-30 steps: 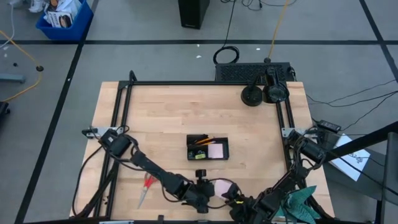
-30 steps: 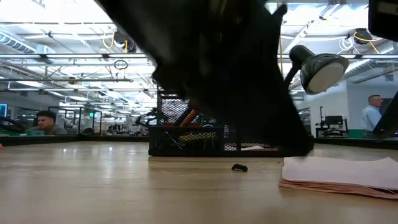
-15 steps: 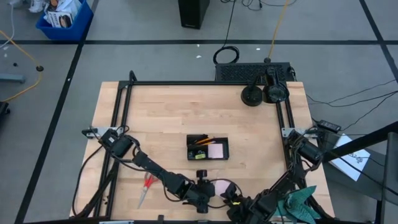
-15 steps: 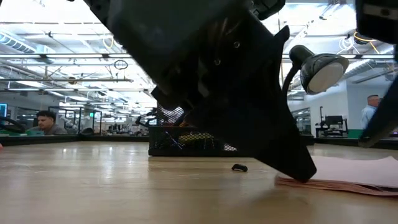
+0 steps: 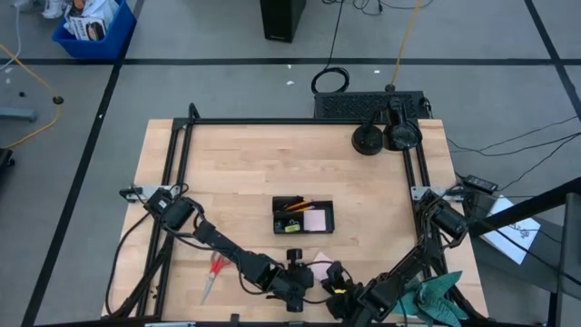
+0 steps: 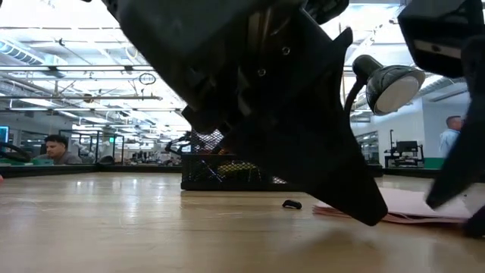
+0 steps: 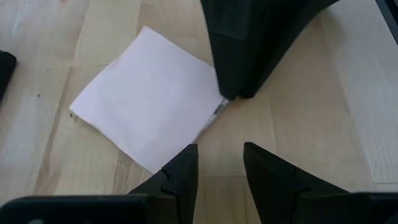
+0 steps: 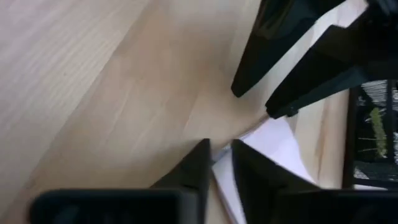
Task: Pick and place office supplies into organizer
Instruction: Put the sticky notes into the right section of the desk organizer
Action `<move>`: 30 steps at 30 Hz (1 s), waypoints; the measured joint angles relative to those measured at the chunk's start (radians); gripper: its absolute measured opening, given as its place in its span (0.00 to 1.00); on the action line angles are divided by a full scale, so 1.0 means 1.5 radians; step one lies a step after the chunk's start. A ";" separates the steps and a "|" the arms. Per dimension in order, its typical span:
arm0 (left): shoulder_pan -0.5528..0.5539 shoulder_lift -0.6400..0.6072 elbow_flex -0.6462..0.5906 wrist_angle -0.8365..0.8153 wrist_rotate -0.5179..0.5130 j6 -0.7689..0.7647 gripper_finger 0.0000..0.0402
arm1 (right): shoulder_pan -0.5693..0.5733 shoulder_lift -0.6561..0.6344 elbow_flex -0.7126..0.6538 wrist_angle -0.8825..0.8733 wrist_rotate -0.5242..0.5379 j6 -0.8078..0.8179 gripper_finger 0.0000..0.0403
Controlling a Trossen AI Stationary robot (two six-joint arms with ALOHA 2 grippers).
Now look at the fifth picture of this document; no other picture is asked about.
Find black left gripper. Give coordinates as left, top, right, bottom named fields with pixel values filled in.
left=267, top=263, right=324, bottom=313

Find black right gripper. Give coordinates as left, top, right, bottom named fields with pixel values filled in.
left=320, top=276, right=371, bottom=322

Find pink sticky sheet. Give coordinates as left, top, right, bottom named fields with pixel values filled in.
left=311, top=252, right=336, bottom=282

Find pink sticky note pad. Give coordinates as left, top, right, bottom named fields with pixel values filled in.
left=302, top=208, right=327, bottom=232

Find black mesh desk organizer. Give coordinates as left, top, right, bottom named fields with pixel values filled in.
left=271, top=194, right=336, bottom=235

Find red handled scissors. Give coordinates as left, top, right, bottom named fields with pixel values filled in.
left=201, top=252, right=232, bottom=306

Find teal patterned cloth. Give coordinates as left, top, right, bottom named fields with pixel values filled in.
left=392, top=271, right=468, bottom=327

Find black vented computer case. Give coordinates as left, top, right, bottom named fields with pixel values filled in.
left=313, top=90, right=431, bottom=121

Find black power adapter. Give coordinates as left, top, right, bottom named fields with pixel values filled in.
left=462, top=174, right=499, bottom=193

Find white paper sheet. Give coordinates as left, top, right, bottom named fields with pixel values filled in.
left=479, top=194, right=543, bottom=266

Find dark grey panel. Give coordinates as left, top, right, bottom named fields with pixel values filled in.
left=556, top=193, right=581, bottom=327

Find black computer tower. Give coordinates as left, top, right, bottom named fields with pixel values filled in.
left=260, top=0, right=308, bottom=44

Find blue plastic bin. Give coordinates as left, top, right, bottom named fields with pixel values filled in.
left=52, top=0, right=138, bottom=61

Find white printed carton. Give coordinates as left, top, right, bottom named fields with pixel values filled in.
left=67, top=15, right=109, bottom=42

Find grey metal bar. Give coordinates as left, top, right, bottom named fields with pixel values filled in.
left=0, top=106, right=38, bottom=123

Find white papers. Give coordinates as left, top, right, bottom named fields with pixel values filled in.
left=63, top=0, right=120, bottom=24

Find white crumpled cloth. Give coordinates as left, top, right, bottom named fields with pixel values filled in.
left=42, top=0, right=68, bottom=19

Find black aluminium table frame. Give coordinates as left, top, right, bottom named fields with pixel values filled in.
left=103, top=102, right=490, bottom=327

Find black arm base cable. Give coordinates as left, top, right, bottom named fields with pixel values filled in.
left=104, top=212, right=153, bottom=318

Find black hanging cable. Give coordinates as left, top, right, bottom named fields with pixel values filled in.
left=310, top=0, right=351, bottom=95

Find orange-yellow hanging cable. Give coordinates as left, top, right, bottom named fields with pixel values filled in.
left=388, top=0, right=424, bottom=92

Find thin black cable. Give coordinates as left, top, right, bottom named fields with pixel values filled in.
left=447, top=115, right=581, bottom=154
left=447, top=134, right=581, bottom=158

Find yellow extension cable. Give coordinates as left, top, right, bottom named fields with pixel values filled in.
left=0, top=43, right=64, bottom=150

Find white cable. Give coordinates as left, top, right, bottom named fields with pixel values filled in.
left=0, top=4, right=23, bottom=74

